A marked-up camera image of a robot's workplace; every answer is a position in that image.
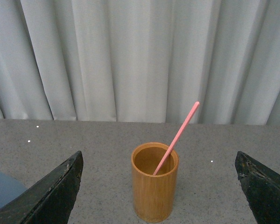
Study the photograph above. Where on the bamboo chopstick holder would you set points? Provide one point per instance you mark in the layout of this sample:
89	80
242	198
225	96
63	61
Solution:
153	195

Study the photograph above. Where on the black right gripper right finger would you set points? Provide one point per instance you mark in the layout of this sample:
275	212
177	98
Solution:
261	186

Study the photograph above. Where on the white curtain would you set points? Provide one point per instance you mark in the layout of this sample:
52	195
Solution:
141	60

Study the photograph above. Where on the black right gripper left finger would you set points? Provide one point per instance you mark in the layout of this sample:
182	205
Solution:
51	199

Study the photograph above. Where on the blue plastic cup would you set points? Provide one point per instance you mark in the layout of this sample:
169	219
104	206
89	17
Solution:
10	189

